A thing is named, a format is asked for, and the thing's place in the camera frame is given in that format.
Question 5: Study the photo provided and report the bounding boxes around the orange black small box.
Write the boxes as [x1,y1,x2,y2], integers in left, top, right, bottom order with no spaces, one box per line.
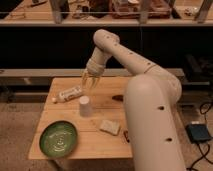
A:
[123,131,130,143]

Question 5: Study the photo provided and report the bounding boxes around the dark red sausage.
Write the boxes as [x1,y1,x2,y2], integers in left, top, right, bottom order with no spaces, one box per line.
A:
[112,95,123,102]

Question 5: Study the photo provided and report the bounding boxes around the wooden folding table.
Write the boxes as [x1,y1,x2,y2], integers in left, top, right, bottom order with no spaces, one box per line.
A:
[29,77,133,160]

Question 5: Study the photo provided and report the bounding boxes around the black cable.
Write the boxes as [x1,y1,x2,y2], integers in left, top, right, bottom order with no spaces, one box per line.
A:
[186,99,213,171]

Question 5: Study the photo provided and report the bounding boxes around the white plastic bottle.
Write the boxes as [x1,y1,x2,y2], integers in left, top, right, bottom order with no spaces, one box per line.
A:
[52,86,83,103]

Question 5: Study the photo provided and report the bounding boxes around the long workbench shelf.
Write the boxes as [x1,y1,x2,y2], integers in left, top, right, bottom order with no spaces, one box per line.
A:
[0,0,213,27]

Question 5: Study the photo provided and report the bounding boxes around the green ceramic bowl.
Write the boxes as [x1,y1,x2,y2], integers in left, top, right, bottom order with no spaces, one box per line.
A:
[39,120,78,159]

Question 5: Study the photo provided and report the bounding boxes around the white paper cup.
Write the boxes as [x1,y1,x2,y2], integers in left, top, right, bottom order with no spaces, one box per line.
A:
[79,96,92,117]

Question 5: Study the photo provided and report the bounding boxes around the blue foot pedal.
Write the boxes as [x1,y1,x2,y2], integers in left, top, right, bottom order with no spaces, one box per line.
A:
[186,124,212,143]

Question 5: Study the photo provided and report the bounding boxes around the beige sponge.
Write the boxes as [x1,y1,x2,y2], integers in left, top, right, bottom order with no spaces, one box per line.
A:
[99,120,120,136]

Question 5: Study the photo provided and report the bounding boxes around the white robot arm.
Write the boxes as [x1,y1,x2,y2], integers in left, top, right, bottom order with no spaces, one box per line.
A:
[82,29,186,171]

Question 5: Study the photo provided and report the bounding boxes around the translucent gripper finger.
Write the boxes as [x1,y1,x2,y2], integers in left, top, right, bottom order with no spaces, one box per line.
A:
[90,77,100,89]
[82,73,89,89]

